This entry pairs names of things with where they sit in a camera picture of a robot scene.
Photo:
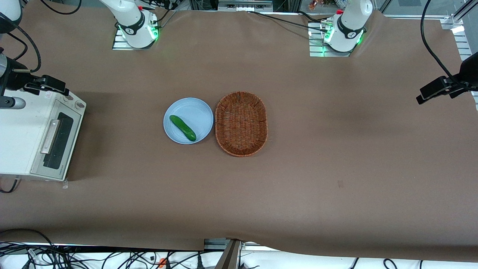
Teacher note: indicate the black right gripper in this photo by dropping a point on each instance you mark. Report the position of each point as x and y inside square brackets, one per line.
[14, 80]

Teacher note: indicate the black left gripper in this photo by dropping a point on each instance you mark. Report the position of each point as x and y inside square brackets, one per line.
[468, 73]

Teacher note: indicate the oven door with dark window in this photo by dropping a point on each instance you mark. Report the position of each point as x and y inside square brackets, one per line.
[63, 149]

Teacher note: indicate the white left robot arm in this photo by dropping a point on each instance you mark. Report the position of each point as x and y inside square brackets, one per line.
[351, 22]

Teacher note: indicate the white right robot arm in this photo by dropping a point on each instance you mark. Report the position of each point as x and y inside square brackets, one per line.
[134, 18]

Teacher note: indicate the white toaster oven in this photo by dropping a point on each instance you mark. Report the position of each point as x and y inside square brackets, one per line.
[18, 134]

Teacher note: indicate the brown table cover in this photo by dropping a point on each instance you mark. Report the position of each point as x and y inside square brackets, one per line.
[336, 168]

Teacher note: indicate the green cucumber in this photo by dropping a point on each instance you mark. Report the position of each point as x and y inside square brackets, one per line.
[183, 128]

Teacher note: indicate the light blue plate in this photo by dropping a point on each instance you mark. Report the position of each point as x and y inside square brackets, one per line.
[194, 112]

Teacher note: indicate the brown wicker basket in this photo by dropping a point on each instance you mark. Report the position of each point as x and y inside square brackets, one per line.
[241, 124]

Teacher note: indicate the grey metal box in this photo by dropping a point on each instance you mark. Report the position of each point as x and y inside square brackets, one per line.
[244, 5]

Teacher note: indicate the orange connector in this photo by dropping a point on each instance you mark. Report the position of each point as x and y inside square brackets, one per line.
[161, 263]

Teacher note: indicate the aluminium profile strut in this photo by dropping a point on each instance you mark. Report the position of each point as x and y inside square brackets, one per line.
[229, 257]

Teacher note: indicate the aluminium table frame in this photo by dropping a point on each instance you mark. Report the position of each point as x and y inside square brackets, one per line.
[463, 41]

